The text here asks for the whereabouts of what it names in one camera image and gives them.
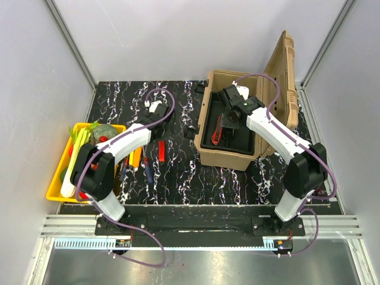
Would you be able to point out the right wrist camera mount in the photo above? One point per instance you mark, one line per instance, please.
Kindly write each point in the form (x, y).
(243, 91)

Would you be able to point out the red cherry cluster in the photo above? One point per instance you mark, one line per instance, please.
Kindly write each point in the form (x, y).
(102, 139)

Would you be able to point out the red apple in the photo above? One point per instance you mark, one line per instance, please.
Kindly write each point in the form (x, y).
(83, 195)

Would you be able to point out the small blue red screwdriver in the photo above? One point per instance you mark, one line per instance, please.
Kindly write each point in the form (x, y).
(124, 169)

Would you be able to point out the green lime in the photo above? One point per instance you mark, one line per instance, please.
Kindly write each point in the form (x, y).
(63, 174)

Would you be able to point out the black marble pattern mat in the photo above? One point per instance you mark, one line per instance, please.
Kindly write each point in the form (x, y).
(181, 179)

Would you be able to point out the tan plastic tool box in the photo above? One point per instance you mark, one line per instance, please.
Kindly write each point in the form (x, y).
(278, 92)

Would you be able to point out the yellow utility knife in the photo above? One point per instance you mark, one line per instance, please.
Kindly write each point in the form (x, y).
(135, 157)

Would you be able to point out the black tool box tray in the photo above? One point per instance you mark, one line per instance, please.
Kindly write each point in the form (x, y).
(234, 140)

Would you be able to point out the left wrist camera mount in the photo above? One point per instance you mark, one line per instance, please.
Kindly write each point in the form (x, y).
(151, 107)

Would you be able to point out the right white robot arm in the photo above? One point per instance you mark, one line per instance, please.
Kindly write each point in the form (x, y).
(305, 162)

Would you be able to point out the red handled pliers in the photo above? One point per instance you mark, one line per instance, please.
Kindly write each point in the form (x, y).
(217, 130)

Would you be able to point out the dark purple grape bunch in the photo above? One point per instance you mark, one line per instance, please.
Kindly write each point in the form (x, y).
(320, 192)

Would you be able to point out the yellow plastic bin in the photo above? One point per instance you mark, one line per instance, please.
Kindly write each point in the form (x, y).
(54, 189)

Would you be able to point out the green melon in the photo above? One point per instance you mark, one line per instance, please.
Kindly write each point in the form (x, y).
(104, 129)

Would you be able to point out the green white leek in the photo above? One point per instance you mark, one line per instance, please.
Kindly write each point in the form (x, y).
(79, 138)

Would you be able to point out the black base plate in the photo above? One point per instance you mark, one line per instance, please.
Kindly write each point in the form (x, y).
(201, 226)

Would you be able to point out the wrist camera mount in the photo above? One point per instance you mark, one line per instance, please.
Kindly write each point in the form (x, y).
(151, 107)
(243, 91)

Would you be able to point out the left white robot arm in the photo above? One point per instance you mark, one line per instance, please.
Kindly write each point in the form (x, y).
(98, 184)

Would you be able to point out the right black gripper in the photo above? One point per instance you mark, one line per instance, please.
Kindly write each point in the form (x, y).
(227, 123)

